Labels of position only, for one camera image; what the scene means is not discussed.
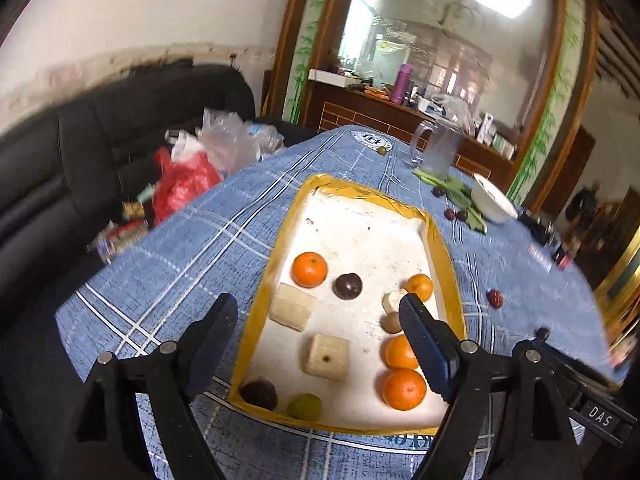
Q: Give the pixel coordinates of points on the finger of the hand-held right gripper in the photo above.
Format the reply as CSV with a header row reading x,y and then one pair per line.
x,y
580,367

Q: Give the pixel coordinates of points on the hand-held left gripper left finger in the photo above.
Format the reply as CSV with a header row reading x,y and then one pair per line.
x,y
210,355

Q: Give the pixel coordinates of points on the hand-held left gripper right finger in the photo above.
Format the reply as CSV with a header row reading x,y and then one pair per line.
x,y
425,350

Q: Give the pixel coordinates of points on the orange mandarin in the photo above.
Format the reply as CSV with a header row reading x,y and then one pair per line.
x,y
420,287
309,269
399,352
404,389

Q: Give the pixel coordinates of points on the brown kiwi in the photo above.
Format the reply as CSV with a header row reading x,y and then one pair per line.
x,y
391,322

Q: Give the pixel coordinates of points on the round beige rough fruit piece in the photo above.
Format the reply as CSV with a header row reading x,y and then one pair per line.
x,y
392,302

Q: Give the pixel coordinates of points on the dark wrinkled passion fruit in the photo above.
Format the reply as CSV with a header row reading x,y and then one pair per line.
x,y
259,394

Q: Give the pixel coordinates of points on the beige cut fruit block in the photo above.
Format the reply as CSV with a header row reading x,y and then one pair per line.
x,y
294,306

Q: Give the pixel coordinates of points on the wooden block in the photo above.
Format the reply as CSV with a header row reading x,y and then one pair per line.
x,y
327,356

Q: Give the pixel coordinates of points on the dark purple plum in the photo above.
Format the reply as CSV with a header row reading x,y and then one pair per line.
x,y
348,285

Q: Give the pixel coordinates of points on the green round fruit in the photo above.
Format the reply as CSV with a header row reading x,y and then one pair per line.
x,y
305,406

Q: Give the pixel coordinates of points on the white foam tray yellow rim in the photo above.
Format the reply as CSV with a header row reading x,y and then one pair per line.
x,y
365,240

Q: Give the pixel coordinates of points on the blue checked tablecloth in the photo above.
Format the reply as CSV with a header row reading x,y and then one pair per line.
x,y
175,260

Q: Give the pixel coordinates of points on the small dark bottle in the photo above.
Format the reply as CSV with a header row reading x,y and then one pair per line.
x,y
565,256

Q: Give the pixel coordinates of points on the small dark red date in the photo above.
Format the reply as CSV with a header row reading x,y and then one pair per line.
x,y
450,214
462,215
438,191

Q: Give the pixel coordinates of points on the long snack packet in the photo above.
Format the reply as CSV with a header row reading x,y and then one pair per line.
x,y
117,240

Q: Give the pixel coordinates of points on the black device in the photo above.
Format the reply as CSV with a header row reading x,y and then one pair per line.
x,y
535,222

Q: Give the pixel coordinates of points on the green leafy vegetable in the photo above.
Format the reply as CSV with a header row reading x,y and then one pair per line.
x,y
457,195

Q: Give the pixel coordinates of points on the small snack packet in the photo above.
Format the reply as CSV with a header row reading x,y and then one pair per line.
x,y
134,209

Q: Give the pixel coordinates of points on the white bowl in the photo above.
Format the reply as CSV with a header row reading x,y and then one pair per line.
x,y
492,198

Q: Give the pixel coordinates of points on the red plastic bag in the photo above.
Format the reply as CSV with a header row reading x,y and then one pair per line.
x,y
182,185

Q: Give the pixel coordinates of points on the clear glass pitcher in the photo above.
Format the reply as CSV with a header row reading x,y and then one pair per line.
x,y
437,152

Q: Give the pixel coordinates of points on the clear plastic bag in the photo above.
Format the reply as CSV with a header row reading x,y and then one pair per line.
x,y
235,135

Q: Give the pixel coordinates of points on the black sofa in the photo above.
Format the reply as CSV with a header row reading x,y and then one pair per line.
x,y
75,160

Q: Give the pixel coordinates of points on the wooden cabinet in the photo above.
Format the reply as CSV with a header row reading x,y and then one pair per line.
x,y
350,110

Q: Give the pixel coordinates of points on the purple bottle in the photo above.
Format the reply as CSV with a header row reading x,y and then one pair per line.
x,y
401,84

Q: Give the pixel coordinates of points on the white flat box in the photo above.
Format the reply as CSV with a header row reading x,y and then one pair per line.
x,y
327,76

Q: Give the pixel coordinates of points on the wood framed glass partition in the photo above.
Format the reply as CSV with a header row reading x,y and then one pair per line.
x,y
450,25

